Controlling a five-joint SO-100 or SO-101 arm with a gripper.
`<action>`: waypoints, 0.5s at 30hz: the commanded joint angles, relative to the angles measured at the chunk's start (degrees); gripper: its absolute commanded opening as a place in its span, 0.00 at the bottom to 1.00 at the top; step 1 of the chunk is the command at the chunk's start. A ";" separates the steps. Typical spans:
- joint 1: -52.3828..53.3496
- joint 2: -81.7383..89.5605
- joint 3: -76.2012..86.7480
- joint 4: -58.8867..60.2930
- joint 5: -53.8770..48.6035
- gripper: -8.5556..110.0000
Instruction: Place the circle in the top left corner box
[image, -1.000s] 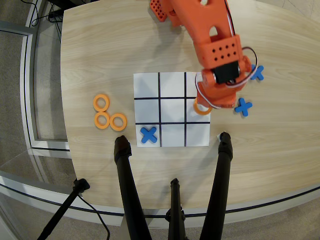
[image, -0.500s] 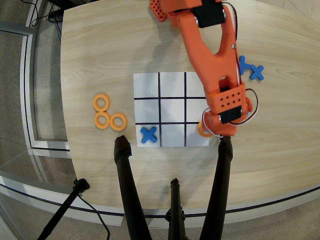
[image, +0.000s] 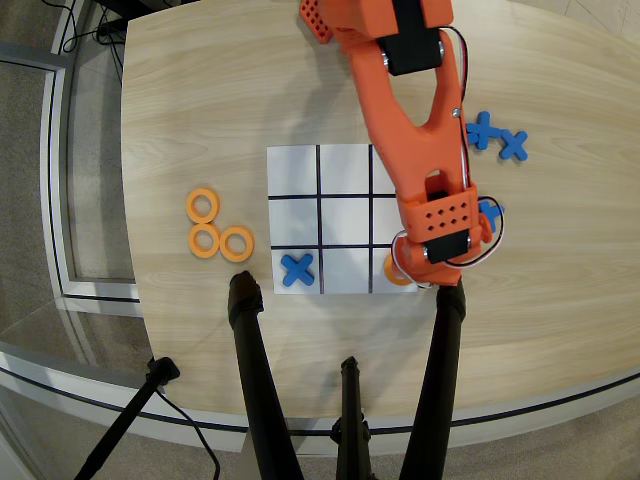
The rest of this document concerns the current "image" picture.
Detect black tripod leg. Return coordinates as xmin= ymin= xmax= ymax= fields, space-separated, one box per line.
xmin=227 ymin=270 xmax=305 ymax=480
xmin=329 ymin=355 xmax=374 ymax=480
xmin=398 ymin=282 xmax=468 ymax=480

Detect orange foam ring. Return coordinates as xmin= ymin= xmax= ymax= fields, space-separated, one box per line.
xmin=382 ymin=251 xmax=419 ymax=287
xmin=218 ymin=225 xmax=255 ymax=263
xmin=188 ymin=223 xmax=223 ymax=259
xmin=185 ymin=187 xmax=220 ymax=225

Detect thin black stand pole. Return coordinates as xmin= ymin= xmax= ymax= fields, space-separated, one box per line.
xmin=73 ymin=356 xmax=181 ymax=480

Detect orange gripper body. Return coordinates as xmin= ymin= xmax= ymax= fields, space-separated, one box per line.
xmin=393 ymin=219 xmax=495 ymax=290

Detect black cable on stand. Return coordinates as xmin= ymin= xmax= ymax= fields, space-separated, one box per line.
xmin=153 ymin=388 xmax=222 ymax=480

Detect grey metal floor frame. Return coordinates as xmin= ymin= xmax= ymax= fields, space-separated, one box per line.
xmin=0 ymin=42 xmax=147 ymax=317

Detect black floor cables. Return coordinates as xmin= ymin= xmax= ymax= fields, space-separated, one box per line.
xmin=58 ymin=0 xmax=125 ymax=57

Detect blue foam cross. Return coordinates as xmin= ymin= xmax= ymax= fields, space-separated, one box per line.
xmin=498 ymin=129 xmax=529 ymax=162
xmin=465 ymin=110 xmax=504 ymax=151
xmin=477 ymin=196 xmax=506 ymax=234
xmin=280 ymin=253 xmax=315 ymax=288

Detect white tic-tac-toe grid paper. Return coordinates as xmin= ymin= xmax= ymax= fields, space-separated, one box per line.
xmin=266 ymin=143 xmax=424 ymax=296

